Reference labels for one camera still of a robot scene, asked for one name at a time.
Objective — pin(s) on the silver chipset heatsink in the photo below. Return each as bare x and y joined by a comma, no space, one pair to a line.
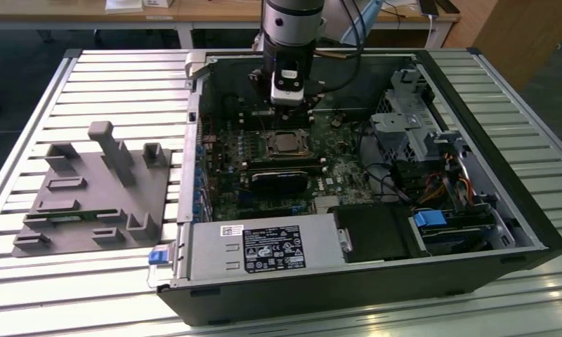
324,204

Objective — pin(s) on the blue disk carrier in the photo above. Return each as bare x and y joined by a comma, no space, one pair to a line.
429,219

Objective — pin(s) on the black plastic shroud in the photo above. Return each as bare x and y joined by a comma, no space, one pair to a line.
374,231

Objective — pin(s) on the white printed box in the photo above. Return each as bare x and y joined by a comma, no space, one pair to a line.
157,3

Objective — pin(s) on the grey parts rack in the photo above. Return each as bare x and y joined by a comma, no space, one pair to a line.
105,198

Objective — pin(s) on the wooden cabinet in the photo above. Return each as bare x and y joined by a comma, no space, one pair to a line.
529,35

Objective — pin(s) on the CPU socket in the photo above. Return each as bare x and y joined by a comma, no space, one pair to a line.
266,154

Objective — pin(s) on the black graphics card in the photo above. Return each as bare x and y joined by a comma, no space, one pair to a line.
280,180

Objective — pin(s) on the silver case bracket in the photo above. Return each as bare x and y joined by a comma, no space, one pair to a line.
196,63

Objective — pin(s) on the silver CPU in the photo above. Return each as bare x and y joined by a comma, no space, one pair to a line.
286,142

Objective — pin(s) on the green RAM stick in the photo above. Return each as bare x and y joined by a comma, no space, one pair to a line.
97,213

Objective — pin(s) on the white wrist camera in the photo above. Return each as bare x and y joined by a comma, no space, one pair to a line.
287,87

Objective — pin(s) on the blue case latch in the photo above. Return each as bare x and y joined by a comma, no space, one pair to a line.
157,255

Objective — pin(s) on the silver power supply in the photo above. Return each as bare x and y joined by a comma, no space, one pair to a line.
205,252

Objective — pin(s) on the pale blue teach pendant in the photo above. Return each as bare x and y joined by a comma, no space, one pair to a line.
370,14

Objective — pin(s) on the metal drive cage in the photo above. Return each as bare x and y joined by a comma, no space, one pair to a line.
392,124

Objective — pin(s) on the black PC case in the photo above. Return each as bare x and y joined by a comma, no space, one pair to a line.
332,302

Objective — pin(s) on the green motherboard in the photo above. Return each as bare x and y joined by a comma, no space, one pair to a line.
342,172

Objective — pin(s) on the wooden desk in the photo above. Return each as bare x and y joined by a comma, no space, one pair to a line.
75,15

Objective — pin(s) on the white paper box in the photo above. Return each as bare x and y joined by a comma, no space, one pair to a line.
121,6

